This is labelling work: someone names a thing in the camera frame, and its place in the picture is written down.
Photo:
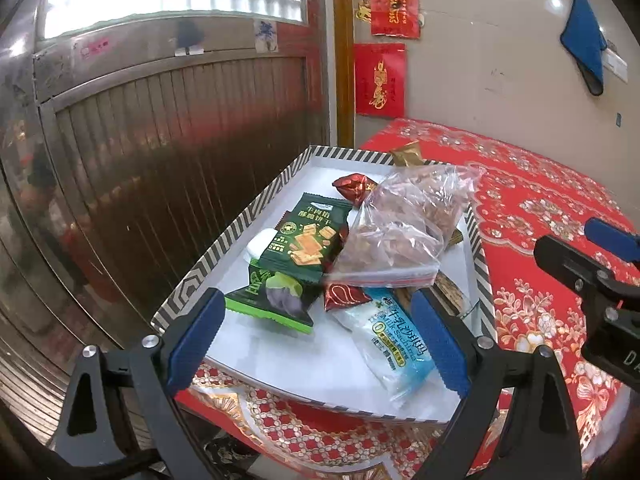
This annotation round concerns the dark green cracker packet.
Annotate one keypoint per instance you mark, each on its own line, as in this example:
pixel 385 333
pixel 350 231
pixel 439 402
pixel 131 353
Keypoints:
pixel 300 240

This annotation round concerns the blue white door sticker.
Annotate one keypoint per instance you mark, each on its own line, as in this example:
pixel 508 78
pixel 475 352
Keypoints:
pixel 266 36

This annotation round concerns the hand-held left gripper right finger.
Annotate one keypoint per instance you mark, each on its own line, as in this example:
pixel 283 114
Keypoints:
pixel 440 340

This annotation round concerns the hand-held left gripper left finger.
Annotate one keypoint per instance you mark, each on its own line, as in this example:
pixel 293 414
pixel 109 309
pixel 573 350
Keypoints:
pixel 197 340

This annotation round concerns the small dark red candy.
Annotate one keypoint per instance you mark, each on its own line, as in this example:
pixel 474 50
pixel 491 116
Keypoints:
pixel 345 297

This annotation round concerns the striped cardboard box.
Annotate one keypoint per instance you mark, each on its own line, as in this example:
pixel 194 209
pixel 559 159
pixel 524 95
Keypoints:
pixel 280 360

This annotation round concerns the wooden door frame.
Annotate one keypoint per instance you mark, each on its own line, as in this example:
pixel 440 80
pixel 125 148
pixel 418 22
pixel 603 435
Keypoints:
pixel 343 60

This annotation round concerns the brown coffee stick packet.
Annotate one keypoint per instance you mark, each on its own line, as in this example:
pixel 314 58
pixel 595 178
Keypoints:
pixel 450 292

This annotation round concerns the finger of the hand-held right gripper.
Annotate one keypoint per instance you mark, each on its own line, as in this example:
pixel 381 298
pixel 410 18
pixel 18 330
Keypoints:
pixel 565 260
pixel 607 232

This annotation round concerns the red wall poster gold print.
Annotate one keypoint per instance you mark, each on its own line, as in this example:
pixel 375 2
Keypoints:
pixel 380 80

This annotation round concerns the clear zip bag of nuts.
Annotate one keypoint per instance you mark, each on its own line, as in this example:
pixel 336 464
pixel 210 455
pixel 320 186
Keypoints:
pixel 400 220

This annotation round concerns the metal slatted door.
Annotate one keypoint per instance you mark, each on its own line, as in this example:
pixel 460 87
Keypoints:
pixel 150 160

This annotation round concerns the green black plum candy packet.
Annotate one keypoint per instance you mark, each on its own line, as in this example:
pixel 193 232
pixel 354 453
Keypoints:
pixel 270 295

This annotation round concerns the white wall switch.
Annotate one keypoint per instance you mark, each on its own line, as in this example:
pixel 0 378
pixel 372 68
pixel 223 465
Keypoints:
pixel 616 65

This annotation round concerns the red paper wall decoration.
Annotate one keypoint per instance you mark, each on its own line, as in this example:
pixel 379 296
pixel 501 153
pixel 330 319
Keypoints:
pixel 395 0

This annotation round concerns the light blue snack packet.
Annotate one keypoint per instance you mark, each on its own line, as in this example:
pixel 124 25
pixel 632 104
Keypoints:
pixel 390 345

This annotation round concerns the red snack packet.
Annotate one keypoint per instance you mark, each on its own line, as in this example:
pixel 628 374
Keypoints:
pixel 352 187

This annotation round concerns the blue hanging cloth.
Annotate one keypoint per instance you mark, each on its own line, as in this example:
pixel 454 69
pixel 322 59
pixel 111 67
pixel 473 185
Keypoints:
pixel 582 30

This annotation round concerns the gold foil snack packet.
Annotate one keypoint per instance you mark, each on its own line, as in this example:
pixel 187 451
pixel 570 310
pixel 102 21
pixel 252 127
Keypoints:
pixel 406 154

